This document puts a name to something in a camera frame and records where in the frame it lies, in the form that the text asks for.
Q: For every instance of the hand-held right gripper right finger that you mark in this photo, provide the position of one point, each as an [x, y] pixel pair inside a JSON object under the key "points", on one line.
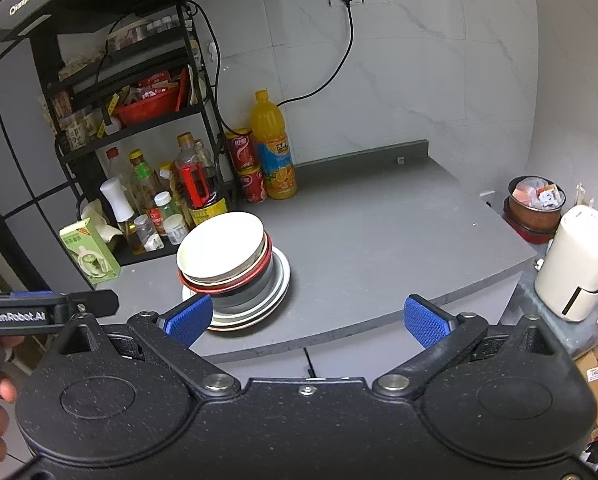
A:
{"points": [[426, 322]]}

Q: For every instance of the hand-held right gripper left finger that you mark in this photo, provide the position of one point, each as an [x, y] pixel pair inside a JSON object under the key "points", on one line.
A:
{"points": [[189, 320]]}

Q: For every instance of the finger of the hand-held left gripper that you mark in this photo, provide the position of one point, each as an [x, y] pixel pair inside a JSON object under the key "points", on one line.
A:
{"points": [[91, 302]]}

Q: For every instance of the large white plate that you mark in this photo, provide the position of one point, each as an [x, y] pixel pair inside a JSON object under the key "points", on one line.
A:
{"points": [[231, 327]]}

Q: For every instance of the red and black bowl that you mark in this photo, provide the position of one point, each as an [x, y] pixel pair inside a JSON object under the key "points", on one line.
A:
{"points": [[249, 280]]}

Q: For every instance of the cream bowl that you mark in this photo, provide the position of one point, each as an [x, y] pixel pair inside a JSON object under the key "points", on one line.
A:
{"points": [[260, 255], [219, 245]]}

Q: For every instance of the green carton box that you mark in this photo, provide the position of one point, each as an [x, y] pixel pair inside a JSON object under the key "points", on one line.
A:
{"points": [[86, 255]]}

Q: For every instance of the small glass jar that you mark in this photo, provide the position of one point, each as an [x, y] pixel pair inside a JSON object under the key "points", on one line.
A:
{"points": [[146, 235]]}

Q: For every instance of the white crumpled paper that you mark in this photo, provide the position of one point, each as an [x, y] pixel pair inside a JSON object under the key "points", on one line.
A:
{"points": [[96, 212]]}

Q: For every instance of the white pill bottle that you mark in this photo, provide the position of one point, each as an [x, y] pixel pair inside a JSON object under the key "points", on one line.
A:
{"points": [[176, 230]]}

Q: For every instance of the white oil spray bottle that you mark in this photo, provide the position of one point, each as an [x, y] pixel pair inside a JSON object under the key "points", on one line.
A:
{"points": [[116, 197]]}

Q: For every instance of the clear bottle white red cap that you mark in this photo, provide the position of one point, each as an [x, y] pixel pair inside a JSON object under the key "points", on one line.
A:
{"points": [[113, 160]]}

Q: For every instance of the dark pot with packets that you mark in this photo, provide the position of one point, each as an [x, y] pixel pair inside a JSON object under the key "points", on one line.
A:
{"points": [[531, 210]]}

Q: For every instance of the white kitchen appliance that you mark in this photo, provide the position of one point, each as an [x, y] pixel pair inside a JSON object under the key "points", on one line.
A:
{"points": [[574, 265]]}

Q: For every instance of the black metal shelf rack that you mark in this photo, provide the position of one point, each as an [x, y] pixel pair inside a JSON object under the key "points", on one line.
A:
{"points": [[214, 160]]}

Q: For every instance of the patterned snack bag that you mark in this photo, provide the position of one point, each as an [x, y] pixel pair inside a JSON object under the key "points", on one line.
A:
{"points": [[79, 132]]}

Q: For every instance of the cardboard box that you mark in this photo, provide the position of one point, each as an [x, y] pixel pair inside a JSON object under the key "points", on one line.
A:
{"points": [[596, 385]]}

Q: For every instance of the orange juice bottle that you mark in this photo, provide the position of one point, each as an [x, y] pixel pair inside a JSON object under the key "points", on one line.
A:
{"points": [[274, 160]]}

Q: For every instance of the yellow packet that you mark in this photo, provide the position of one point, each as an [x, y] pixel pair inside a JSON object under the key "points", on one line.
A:
{"points": [[111, 104]]}

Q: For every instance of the red plastic basket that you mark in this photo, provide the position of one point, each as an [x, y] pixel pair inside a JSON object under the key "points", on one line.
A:
{"points": [[146, 110]]}

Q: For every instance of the clear bag of dried food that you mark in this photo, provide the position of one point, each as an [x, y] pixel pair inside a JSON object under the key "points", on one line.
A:
{"points": [[81, 62]]}

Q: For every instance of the clear food container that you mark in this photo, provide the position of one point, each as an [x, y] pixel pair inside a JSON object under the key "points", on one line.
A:
{"points": [[126, 35]]}

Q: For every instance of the white wall hook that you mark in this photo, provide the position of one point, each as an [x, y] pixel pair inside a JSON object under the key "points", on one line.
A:
{"points": [[210, 51]]}

